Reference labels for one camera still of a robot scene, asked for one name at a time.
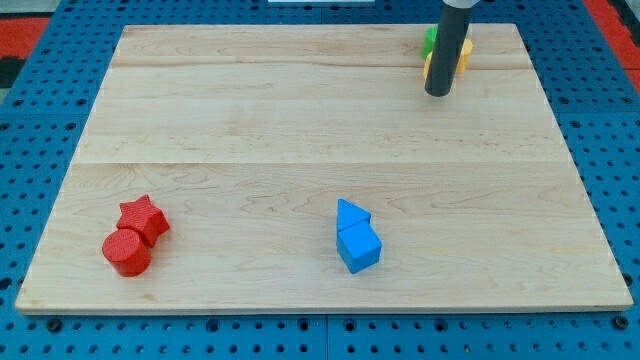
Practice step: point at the red cylinder block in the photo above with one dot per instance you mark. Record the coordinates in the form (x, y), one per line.
(127, 253)

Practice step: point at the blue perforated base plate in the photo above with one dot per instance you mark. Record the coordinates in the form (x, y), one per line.
(42, 116)

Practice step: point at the red star block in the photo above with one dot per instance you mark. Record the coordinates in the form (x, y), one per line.
(143, 217)

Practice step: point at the blue cube block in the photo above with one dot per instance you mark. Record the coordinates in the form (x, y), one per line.
(359, 247)

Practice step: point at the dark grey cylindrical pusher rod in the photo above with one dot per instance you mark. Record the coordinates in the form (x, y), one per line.
(452, 29)

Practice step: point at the yellow block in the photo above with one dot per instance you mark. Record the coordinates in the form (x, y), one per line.
(466, 51)

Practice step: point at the green block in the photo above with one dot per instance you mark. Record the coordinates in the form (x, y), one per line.
(429, 41)

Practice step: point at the blue triangle block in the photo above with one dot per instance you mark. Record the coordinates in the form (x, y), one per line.
(349, 214)

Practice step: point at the wooden board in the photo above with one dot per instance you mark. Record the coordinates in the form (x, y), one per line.
(245, 136)

